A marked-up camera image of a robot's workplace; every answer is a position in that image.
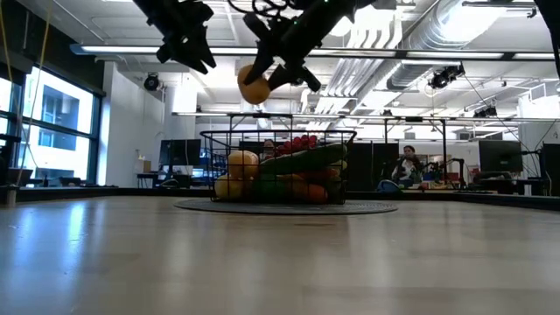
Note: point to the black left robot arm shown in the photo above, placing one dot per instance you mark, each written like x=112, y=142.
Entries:
x=149, y=5

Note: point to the black background robot arm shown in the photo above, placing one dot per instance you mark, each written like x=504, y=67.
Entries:
x=455, y=168

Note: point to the black aluminium table frame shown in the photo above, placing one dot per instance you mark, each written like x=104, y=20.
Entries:
x=109, y=192

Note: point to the grey round woven mat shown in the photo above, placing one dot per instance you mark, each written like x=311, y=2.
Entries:
x=372, y=207

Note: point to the yellow corn cob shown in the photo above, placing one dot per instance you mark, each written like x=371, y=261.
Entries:
x=256, y=93

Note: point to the person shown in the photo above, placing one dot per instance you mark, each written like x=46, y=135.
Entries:
x=409, y=168
x=268, y=149

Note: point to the green cucumber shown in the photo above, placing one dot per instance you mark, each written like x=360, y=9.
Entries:
x=306, y=159

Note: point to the large window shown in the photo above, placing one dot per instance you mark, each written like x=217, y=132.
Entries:
x=57, y=114

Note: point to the yellow lemon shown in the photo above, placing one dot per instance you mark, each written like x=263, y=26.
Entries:
x=227, y=188

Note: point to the long LED light bar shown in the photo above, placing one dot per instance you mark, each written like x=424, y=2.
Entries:
x=394, y=54

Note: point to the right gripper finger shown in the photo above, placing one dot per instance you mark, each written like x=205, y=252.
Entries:
x=293, y=75
x=260, y=61

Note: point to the red grape bunch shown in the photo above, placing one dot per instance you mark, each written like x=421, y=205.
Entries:
x=299, y=142

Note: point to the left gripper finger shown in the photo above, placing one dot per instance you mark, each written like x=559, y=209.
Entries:
x=203, y=52
x=181, y=54

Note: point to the black computer monitor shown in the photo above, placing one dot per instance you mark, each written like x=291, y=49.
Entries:
x=500, y=156
x=551, y=166
x=179, y=151

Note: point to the black ceiling camera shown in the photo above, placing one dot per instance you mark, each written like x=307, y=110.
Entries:
x=151, y=81
x=446, y=76

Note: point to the red chili pepper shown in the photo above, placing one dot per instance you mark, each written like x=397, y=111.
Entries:
x=319, y=174

